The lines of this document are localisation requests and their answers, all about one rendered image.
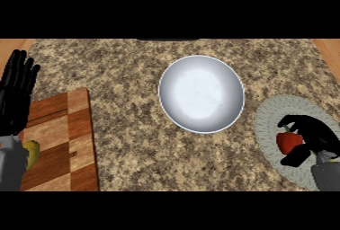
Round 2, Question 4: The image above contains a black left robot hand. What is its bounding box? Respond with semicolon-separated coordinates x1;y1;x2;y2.
0;49;42;137

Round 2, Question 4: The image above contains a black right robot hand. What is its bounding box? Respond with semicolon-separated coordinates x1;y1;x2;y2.
277;114;340;168

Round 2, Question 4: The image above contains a pale grey round placemat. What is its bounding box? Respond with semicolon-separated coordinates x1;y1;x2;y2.
255;94;340;191

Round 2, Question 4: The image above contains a checkered wooden cutting board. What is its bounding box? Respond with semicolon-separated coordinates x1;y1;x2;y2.
20;87;101;192

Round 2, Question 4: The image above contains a yellow-green vegetable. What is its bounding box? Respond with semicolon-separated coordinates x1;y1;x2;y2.
23;139;42;173

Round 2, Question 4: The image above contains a white oval bowl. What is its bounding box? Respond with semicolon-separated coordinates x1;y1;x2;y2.
157;55;246;135

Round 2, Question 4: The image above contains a red bell pepper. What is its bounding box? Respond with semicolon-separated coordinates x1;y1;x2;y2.
275;125;307;156

